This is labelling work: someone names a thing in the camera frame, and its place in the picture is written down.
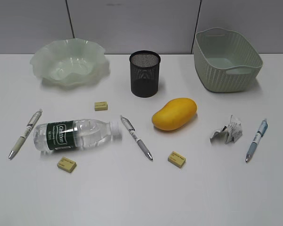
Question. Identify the yellow mango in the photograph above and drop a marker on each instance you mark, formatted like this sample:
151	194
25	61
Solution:
176	113

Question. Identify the clear water bottle green label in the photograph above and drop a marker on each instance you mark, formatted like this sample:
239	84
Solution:
76	134

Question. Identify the white waste paper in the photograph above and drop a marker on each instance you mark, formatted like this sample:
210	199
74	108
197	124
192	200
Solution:
230	132

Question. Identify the blue grip white pen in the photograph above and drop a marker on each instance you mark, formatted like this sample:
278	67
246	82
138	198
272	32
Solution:
259	134

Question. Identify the green grip white pen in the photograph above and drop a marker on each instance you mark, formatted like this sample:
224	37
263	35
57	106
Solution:
31	124

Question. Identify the grey grip white pen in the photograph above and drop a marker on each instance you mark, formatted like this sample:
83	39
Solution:
139	142

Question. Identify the yellow eraser top centre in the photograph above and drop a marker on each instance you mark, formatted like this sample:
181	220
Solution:
100	106

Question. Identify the yellow eraser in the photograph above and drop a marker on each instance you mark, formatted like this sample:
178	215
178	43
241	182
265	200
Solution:
66	164
176	159
100	106

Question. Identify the black mesh pen holder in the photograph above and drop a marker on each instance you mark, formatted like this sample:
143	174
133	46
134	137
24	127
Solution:
144	73

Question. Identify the yellow eraser bottom right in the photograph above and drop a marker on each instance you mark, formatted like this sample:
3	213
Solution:
176	159

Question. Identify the pale green wavy glass plate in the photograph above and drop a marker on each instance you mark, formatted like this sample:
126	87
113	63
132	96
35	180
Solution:
69	64

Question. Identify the yellow eraser bottom left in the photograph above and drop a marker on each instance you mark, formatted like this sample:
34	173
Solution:
66	164

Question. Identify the pale green plastic basket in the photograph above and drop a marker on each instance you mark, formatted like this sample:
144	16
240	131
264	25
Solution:
225	60

